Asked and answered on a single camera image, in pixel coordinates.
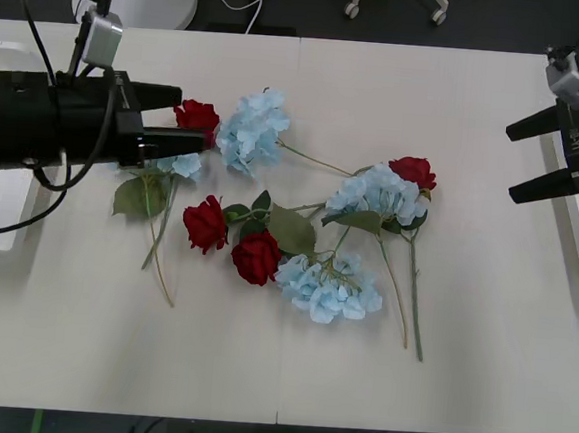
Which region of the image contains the white chair base with casters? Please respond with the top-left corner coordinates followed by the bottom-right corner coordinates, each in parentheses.
top-left (342, 0), bottom-right (451, 27)

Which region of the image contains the red rose green stem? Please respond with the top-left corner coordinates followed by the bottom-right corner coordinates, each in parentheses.
top-left (140, 96), bottom-right (223, 275)
top-left (371, 154), bottom-right (441, 364)
top-left (227, 225), bottom-right (285, 289)
top-left (179, 182), bottom-right (327, 266)

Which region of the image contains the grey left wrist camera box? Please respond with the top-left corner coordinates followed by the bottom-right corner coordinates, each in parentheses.
top-left (74, 7), bottom-right (127, 71)

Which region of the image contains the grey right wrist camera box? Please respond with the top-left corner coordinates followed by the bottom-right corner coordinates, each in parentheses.
top-left (543, 44), bottom-right (579, 101)

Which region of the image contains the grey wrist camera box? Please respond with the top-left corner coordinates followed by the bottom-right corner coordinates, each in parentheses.
top-left (74, 7), bottom-right (127, 71)
top-left (543, 44), bottom-right (579, 101)

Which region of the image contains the thin white cable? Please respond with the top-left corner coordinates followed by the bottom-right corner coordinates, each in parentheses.
top-left (183, 0), bottom-right (283, 38)

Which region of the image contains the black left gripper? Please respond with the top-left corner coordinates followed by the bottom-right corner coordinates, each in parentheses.
top-left (47, 64), bottom-right (213, 175)

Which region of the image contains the pale blue flower green stem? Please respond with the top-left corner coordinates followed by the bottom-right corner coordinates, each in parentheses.
top-left (259, 202), bottom-right (392, 331)
top-left (105, 146), bottom-right (204, 311)
top-left (311, 158), bottom-right (434, 352)
top-left (211, 84), bottom-right (361, 189)

